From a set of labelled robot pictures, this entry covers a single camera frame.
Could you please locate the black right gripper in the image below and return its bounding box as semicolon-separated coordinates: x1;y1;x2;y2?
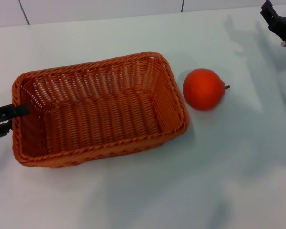
260;0;286;43

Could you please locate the orange woven rectangular basket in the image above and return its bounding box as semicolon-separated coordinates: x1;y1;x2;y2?
11;51;190;169

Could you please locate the orange round toy fruit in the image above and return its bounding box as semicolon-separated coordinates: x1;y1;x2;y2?
182;68;230;111

